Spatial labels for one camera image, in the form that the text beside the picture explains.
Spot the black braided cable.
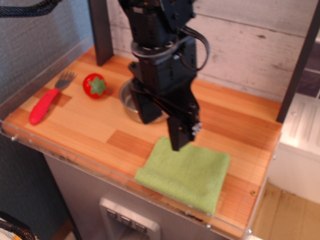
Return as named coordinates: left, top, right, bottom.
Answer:
left=0, top=0, right=63, bottom=18

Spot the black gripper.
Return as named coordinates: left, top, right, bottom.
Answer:
left=129, top=37, right=201, bottom=151

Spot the dark frame post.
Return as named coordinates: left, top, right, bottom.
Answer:
left=88, top=0, right=114, bottom=66
left=276, top=0, right=320, bottom=124

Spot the red toy tomato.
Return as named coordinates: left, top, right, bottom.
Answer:
left=82, top=73, right=107, bottom=99

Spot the green towel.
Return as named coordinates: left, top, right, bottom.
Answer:
left=134, top=137, right=231, bottom=215

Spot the red handled toy fork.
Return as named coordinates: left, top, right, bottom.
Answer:
left=29, top=71, right=76, bottom=125

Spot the stainless steel pot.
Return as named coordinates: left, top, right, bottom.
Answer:
left=119, top=79, right=168, bottom=124

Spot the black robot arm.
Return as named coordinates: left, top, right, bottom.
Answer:
left=119, top=0, right=210, bottom=151

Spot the grey toy cabinet front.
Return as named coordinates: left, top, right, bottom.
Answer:
left=45, top=155, right=225, bottom=240

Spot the white plastic side unit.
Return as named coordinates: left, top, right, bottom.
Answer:
left=268, top=93, right=320, bottom=203

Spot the dark left frame post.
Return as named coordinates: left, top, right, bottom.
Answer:
left=88, top=0, right=114, bottom=66

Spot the dark right frame post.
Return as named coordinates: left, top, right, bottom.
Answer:
left=276, top=0, right=320, bottom=124

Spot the yellow black object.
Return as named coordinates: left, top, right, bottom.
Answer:
left=0, top=211, right=38, bottom=240

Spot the silver dispenser button panel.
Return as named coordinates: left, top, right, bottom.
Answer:
left=99, top=197, right=161, bottom=240

